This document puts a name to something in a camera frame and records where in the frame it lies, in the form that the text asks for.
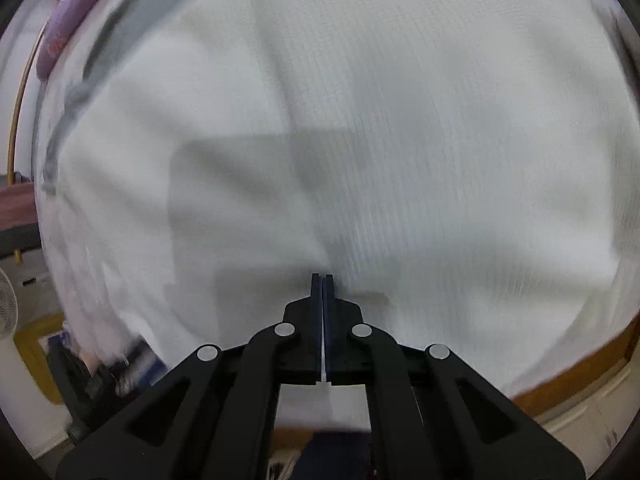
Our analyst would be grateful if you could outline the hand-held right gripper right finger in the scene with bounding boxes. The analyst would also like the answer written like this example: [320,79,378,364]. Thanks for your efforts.
[322,273,585,480]

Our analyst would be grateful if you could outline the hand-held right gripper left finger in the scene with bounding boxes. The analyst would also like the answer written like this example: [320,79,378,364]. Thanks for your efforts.
[55,273,326,480]

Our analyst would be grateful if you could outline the large white garment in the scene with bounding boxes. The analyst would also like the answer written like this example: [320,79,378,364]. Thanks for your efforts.
[32,0,640,401]

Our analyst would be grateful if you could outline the black bag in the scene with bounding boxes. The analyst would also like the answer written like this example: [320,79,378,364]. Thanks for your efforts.
[47,342,161,446]

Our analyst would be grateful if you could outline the purple cloth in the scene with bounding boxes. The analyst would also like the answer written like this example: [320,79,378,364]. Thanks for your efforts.
[37,0,136,81]

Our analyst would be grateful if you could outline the white electric fan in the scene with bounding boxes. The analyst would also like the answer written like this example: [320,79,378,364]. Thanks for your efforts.
[0,266,20,343]

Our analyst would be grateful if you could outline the wooden bed frame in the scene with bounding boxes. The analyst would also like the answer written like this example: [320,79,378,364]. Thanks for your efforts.
[512,332,640,418]

